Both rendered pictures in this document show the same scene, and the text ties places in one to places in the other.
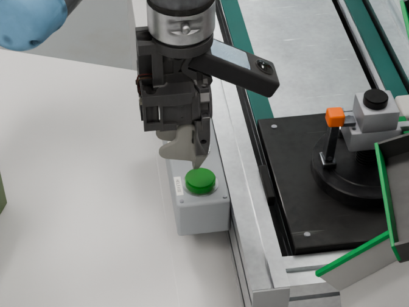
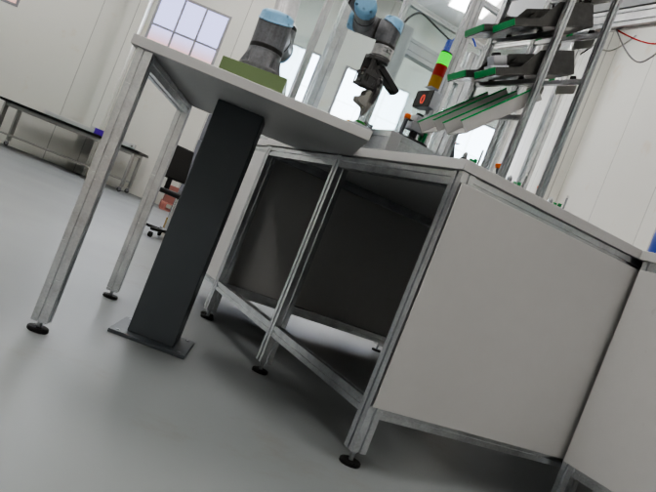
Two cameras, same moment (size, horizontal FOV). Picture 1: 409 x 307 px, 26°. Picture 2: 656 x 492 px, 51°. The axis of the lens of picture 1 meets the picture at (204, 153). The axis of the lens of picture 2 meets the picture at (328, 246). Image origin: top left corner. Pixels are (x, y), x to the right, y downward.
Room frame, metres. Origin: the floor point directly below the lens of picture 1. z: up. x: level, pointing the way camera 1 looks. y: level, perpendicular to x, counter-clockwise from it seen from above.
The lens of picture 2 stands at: (-1.54, 0.75, 0.53)
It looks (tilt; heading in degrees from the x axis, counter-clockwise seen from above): 0 degrees down; 341
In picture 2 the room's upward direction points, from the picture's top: 22 degrees clockwise
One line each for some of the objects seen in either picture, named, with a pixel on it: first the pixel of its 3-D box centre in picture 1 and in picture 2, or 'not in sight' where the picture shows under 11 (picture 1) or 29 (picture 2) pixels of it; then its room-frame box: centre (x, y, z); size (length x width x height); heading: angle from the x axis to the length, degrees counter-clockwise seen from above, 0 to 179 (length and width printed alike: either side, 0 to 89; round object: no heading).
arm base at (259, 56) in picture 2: not in sight; (262, 61); (0.80, 0.41, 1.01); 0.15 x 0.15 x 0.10
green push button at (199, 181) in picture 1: (200, 183); not in sight; (0.82, 0.01, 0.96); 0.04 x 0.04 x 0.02
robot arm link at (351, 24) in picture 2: not in sight; (363, 21); (0.83, 0.13, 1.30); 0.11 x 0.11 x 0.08; 70
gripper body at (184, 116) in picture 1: (176, 74); (371, 73); (0.81, 0.03, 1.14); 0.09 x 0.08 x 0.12; 98
